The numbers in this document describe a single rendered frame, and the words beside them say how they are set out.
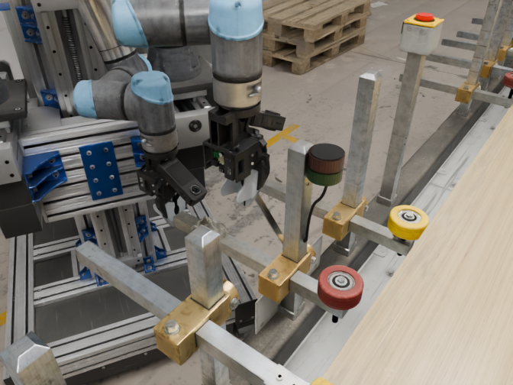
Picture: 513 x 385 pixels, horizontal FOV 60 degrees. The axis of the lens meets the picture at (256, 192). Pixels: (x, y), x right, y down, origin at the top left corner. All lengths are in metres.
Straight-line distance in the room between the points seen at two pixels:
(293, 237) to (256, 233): 1.43
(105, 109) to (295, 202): 0.41
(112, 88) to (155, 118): 0.10
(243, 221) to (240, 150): 1.67
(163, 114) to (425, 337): 0.61
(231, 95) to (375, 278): 0.74
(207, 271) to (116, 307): 1.14
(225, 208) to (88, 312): 1.01
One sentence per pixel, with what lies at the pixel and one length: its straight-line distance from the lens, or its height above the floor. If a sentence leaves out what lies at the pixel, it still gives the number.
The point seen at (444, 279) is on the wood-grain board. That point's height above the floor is 0.90.
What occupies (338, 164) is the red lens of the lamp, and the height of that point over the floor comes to 1.12.
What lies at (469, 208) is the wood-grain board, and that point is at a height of 0.90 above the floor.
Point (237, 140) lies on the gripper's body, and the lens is 0.71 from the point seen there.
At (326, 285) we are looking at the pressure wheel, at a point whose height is 0.91.
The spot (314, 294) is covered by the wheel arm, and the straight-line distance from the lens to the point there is 0.87.
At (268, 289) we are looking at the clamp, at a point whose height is 0.84.
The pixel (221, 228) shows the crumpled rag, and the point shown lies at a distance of 0.98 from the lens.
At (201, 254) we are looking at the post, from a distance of 0.61.
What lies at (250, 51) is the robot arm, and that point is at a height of 1.29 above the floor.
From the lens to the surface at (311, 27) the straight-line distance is 4.06.
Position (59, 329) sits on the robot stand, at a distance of 1.76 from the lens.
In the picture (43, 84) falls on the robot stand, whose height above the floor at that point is 1.01.
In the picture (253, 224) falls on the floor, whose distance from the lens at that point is 2.35.
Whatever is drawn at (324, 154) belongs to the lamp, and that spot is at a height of 1.13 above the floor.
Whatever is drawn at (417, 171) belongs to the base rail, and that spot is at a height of 0.70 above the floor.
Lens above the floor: 1.50
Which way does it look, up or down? 36 degrees down
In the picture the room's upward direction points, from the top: straight up
